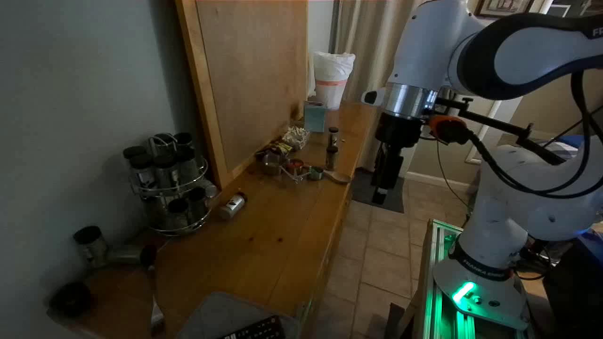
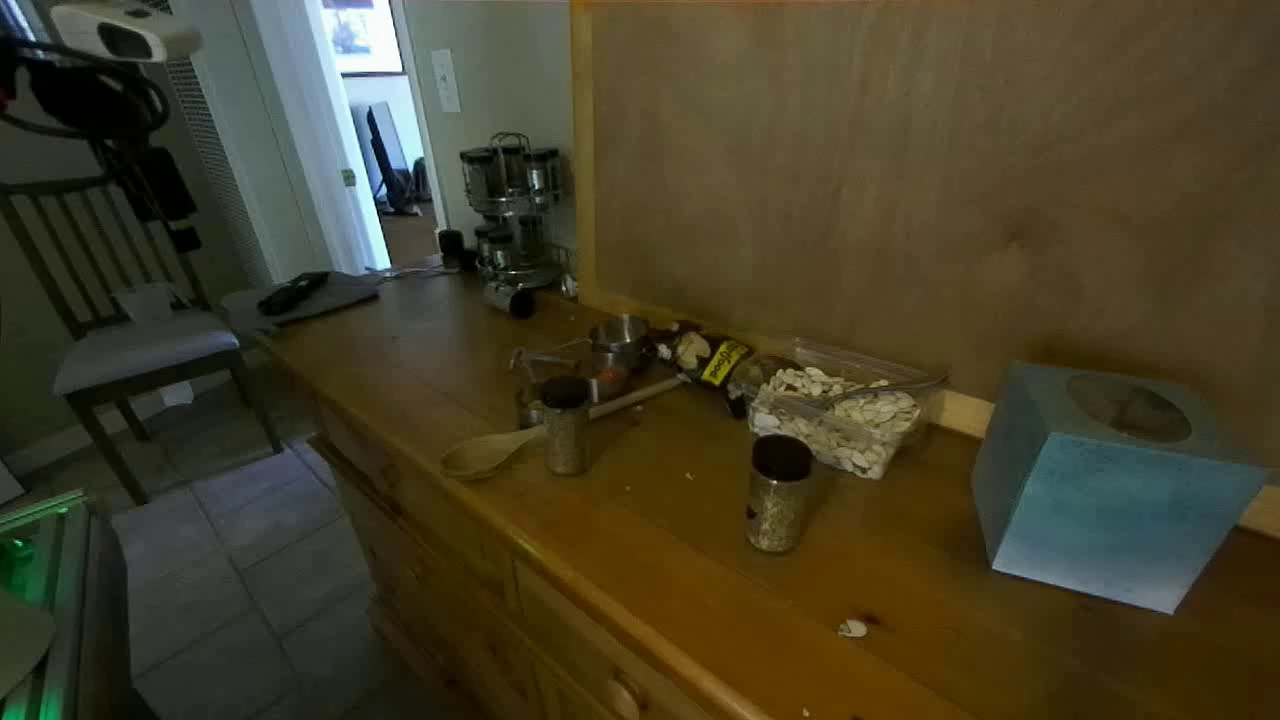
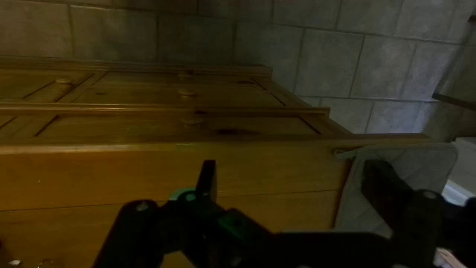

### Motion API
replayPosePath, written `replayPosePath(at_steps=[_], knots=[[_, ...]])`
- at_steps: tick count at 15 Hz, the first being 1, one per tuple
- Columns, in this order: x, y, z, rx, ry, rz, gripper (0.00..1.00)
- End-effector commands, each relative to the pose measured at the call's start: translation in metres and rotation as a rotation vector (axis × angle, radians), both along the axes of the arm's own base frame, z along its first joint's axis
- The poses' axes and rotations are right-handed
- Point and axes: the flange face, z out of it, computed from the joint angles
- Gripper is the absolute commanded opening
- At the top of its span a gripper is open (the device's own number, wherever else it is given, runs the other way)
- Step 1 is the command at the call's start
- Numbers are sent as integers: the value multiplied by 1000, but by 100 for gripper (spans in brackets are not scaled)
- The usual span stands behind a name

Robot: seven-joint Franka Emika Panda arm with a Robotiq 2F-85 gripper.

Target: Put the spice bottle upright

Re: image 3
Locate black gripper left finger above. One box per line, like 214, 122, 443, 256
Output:
168, 160, 235, 236

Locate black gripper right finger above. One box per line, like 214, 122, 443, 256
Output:
361, 160, 448, 250

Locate grey flat pad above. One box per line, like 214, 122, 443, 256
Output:
333, 142, 460, 238

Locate wooden pine dresser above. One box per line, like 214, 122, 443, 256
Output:
0, 57, 430, 268

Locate round wooden drawer knob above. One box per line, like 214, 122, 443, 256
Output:
178, 88, 198, 102

